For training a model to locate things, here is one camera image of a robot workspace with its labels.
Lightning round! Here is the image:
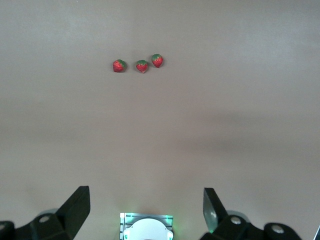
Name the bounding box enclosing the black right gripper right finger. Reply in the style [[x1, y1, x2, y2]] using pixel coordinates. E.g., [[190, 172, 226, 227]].
[[199, 187, 304, 240]]

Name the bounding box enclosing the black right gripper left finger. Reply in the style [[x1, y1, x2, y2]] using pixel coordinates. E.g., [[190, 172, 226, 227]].
[[0, 185, 91, 240]]

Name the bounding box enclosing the red strawberry green cap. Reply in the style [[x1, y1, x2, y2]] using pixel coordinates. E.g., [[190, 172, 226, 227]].
[[135, 59, 149, 74], [112, 58, 127, 74], [151, 53, 164, 69]]

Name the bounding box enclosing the brown table cover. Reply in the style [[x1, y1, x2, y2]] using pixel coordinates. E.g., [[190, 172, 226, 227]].
[[0, 0, 320, 240]]

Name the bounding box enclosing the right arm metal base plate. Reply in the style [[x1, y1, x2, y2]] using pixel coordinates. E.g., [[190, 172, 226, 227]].
[[119, 212, 175, 240]]

